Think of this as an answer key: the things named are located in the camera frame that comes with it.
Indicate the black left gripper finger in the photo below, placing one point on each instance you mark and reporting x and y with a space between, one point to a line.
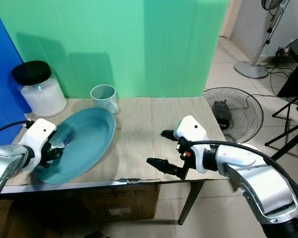
65 140

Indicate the teal plate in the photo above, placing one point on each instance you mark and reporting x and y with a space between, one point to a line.
87 144

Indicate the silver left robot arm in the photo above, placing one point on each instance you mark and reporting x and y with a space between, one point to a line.
6 166

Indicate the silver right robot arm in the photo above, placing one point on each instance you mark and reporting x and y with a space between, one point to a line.
253 173

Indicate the beige table cloth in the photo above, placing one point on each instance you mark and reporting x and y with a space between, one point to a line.
139 134

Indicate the black table leg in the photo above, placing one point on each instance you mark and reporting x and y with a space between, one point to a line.
191 203

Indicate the clear jar with black lid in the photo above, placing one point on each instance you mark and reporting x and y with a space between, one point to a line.
42 96

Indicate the pale green mug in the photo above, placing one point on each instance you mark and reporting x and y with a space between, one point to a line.
103 96

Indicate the brown cardboard box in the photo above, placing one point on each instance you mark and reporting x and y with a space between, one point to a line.
119 201

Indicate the black floor fan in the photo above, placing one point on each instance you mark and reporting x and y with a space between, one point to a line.
243 111

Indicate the printed cardboard box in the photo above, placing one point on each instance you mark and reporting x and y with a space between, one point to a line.
2 220

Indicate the blue partition panel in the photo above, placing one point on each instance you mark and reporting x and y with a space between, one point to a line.
2 74

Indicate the green backdrop board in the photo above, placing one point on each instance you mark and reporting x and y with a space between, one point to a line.
119 44

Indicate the grey standing fan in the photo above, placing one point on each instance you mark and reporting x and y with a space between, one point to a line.
251 69

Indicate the black stand furniture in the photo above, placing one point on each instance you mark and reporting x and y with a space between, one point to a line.
295 74

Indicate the black power strip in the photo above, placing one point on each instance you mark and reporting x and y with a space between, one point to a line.
283 51

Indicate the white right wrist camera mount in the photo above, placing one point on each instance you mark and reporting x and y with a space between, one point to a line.
191 128

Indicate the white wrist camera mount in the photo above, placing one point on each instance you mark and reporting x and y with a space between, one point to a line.
191 128
39 131

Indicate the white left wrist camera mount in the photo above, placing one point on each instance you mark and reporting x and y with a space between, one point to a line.
39 131

